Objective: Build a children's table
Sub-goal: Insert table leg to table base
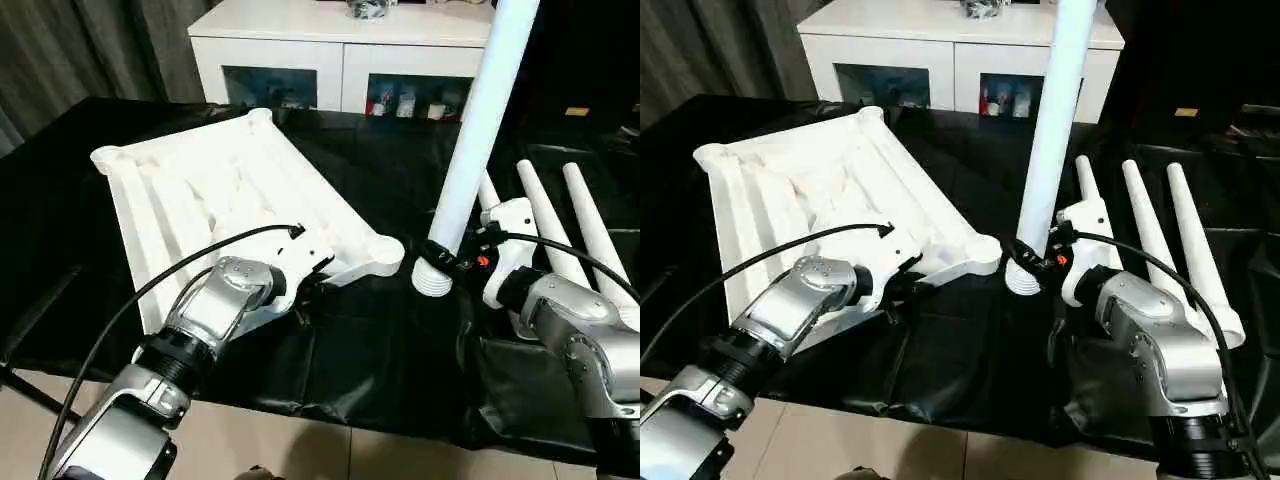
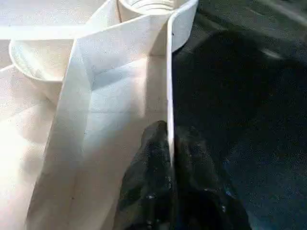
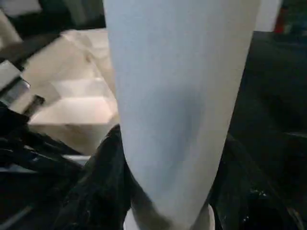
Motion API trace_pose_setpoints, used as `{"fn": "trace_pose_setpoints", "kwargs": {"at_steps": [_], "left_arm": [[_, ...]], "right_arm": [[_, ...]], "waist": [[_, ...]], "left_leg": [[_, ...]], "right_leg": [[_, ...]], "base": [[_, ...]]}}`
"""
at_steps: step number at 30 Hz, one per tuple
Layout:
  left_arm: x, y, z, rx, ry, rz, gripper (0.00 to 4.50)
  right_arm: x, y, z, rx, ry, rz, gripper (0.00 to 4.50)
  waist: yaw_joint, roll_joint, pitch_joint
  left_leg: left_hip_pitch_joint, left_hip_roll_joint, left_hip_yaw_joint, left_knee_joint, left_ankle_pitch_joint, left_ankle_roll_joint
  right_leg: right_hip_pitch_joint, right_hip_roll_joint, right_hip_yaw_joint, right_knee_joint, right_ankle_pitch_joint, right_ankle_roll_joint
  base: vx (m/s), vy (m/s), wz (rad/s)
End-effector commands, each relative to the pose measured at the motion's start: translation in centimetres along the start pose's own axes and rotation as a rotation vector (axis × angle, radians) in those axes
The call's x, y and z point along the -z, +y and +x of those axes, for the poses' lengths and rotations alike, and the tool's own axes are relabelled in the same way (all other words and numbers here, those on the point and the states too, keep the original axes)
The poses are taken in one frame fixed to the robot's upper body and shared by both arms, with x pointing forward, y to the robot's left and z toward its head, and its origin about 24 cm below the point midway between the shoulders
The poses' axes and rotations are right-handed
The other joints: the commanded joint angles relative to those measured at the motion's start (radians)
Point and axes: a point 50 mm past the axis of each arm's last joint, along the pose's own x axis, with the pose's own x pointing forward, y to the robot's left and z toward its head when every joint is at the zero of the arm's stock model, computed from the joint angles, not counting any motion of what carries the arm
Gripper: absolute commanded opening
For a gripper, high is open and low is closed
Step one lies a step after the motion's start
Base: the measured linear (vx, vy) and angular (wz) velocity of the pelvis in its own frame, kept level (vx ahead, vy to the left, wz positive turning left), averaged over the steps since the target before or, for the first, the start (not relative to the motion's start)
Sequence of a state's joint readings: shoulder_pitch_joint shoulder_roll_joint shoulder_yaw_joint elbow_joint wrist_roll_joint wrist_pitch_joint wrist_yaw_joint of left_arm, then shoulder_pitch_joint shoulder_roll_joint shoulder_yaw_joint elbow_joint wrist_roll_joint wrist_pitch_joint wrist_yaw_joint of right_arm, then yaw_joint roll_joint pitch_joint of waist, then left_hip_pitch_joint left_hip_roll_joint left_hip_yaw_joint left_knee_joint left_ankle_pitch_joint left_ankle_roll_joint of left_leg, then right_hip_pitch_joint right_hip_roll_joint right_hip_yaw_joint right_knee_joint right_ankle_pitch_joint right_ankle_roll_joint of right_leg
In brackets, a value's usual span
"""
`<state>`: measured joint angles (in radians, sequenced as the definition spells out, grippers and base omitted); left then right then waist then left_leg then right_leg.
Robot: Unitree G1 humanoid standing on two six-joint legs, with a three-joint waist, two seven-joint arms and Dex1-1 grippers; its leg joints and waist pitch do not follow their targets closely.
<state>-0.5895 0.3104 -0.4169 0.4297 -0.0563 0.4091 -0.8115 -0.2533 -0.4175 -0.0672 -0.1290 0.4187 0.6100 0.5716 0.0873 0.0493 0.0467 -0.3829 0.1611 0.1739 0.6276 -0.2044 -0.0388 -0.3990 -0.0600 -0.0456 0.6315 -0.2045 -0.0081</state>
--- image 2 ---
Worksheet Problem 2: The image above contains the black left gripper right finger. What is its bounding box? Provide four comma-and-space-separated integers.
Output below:
174, 126, 252, 230

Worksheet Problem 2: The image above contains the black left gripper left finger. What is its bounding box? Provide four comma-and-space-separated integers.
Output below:
119, 121, 175, 230

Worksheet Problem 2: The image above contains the white plastic table top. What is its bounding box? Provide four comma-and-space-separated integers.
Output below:
0, 0, 200, 230

